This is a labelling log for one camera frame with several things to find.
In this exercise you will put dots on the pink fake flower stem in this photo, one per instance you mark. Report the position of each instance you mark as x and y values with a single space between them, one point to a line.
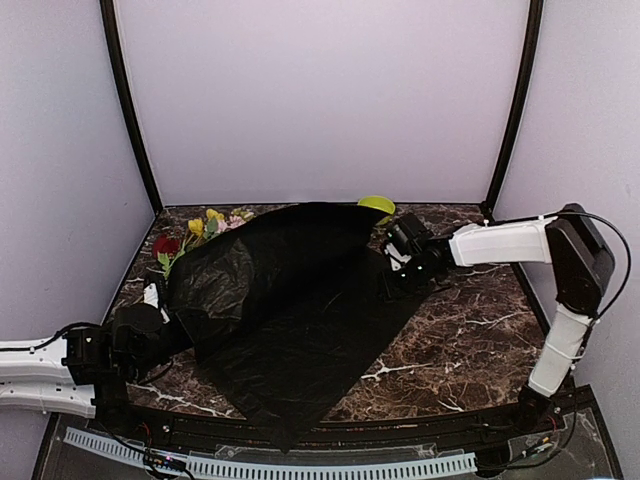
233 221

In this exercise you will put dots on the left circuit board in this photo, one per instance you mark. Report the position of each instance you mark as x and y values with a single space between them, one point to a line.
157 460

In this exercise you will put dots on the red fake rose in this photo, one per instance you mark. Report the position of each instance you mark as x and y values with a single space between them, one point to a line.
166 245

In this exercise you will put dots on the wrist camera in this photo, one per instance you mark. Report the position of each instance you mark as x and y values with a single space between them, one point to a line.
397 260
153 295

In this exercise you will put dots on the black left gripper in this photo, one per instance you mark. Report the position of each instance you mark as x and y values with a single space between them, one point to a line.
186 337

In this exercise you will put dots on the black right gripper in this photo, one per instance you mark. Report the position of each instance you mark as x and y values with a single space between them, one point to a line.
425 285

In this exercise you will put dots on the black frame post right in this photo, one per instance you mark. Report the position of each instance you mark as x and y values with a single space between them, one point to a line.
516 111

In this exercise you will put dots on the right circuit board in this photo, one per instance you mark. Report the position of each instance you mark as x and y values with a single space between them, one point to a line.
538 447

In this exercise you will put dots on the black wrapping paper sheet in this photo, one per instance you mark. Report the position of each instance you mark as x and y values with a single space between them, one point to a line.
288 311

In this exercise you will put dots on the green bowl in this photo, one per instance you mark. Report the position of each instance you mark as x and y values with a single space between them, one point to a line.
380 203

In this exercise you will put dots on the black frame post left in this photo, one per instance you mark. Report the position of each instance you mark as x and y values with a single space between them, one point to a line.
126 101

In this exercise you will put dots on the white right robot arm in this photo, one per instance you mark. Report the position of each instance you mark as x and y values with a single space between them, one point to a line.
567 242

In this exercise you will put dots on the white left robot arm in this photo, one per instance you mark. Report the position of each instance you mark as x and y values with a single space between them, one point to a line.
33 378

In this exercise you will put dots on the yellow fake flower stem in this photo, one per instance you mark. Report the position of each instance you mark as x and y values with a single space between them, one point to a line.
212 214
196 229

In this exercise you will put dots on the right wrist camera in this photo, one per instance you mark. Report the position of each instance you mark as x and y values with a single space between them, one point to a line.
397 260

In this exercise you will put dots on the white cable duct strip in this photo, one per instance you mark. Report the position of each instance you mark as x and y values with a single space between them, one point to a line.
236 464

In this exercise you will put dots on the circuit board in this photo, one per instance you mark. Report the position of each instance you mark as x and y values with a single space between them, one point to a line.
157 460
538 447

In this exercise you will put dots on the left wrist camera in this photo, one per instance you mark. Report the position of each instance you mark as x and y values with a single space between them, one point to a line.
153 295

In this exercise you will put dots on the black frame post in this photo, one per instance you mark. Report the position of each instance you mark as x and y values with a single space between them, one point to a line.
126 101
516 111

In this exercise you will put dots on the black front rail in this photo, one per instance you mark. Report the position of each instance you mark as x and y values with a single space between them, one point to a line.
486 427

